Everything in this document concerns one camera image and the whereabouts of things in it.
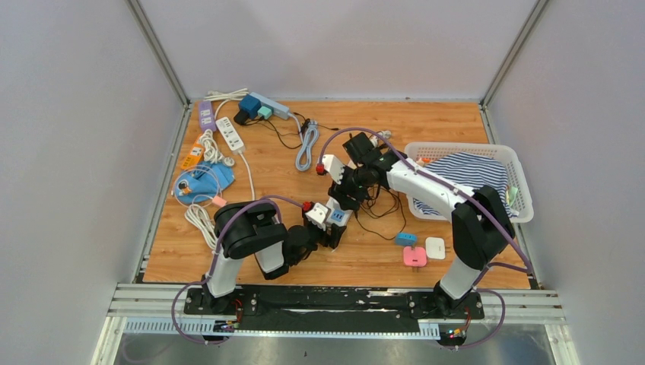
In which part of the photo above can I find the white plastic basket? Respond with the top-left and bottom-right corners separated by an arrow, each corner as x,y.
405,142 -> 534,224

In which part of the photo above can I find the purple power strip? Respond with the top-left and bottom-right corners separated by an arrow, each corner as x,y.
198,100 -> 217,132

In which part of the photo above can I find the dark blue cube adapter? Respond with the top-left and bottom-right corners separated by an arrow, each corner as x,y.
238,94 -> 262,120

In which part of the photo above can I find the striped blue white cloth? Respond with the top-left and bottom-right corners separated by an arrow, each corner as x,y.
424,152 -> 519,217

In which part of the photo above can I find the orange power strip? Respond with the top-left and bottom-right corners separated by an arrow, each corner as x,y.
180,141 -> 205,170

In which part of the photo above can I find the small blue charger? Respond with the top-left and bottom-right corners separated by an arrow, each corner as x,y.
394,232 -> 418,246

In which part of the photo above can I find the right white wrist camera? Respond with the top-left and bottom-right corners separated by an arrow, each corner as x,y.
320,154 -> 345,185

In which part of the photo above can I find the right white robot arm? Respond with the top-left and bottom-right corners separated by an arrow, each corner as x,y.
316,128 -> 515,318

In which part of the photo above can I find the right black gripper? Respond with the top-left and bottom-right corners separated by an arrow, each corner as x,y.
328,163 -> 370,212

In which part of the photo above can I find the pink square charger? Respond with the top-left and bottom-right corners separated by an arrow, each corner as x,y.
402,246 -> 427,268

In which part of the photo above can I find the light blue power strip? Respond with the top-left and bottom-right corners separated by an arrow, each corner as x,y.
250,92 -> 291,120

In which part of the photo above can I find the black mounting rail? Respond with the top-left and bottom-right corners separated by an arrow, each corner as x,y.
182,285 -> 485,333

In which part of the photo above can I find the black charger with cable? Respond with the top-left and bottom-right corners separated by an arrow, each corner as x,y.
354,186 -> 408,242

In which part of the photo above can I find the white power strip blue USB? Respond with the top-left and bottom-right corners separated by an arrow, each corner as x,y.
326,197 -> 353,227

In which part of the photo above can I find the white power strip with cord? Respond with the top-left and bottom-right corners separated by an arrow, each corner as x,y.
215,117 -> 246,154

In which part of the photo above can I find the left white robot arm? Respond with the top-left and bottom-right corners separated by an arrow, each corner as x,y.
202,198 -> 352,314

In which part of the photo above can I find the white square charger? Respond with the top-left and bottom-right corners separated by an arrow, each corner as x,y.
424,237 -> 446,260

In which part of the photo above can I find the light blue coiled cable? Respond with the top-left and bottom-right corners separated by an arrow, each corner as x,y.
294,119 -> 321,173

